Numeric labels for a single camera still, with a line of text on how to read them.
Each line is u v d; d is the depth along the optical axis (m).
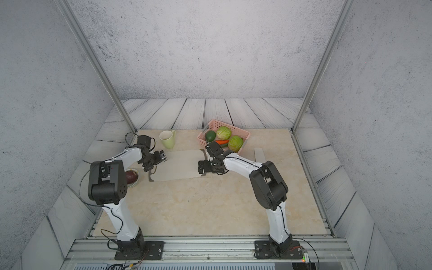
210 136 1.13
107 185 0.52
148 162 0.85
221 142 1.11
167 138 1.05
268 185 0.52
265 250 0.73
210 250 0.74
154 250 0.73
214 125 1.19
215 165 0.70
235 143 1.04
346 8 0.70
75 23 0.74
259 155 1.09
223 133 1.11
